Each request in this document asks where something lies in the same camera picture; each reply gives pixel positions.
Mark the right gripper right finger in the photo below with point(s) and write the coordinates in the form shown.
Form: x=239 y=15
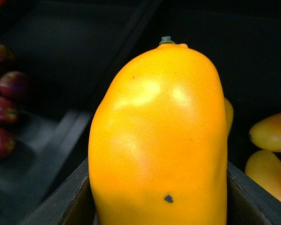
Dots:
x=248 y=202

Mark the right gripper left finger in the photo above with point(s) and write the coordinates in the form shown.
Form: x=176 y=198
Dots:
x=71 y=204

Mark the yellow mango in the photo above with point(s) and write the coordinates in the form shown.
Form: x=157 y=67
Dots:
x=266 y=134
x=264 y=167
x=158 y=142

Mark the purple fruit bottom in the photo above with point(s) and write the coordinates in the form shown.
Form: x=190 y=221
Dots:
x=7 y=143

